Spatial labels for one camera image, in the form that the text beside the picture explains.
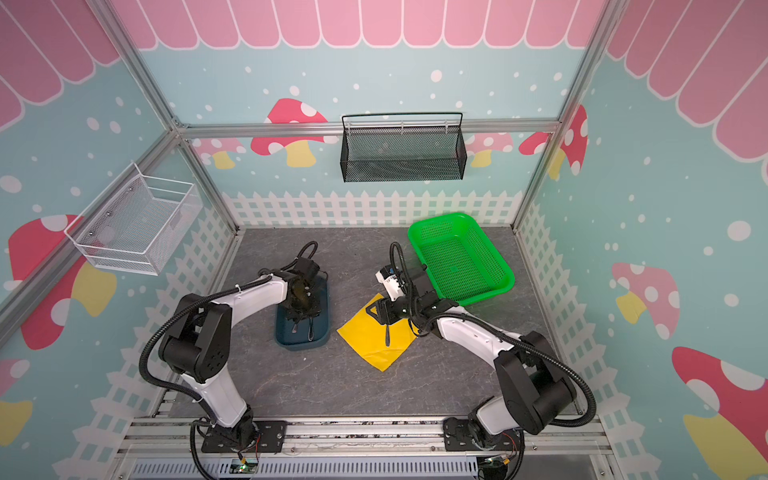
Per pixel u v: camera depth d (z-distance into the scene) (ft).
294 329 3.09
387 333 3.01
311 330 3.01
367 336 3.00
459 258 3.71
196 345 1.61
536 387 1.42
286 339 2.94
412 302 2.19
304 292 2.43
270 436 2.44
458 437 2.43
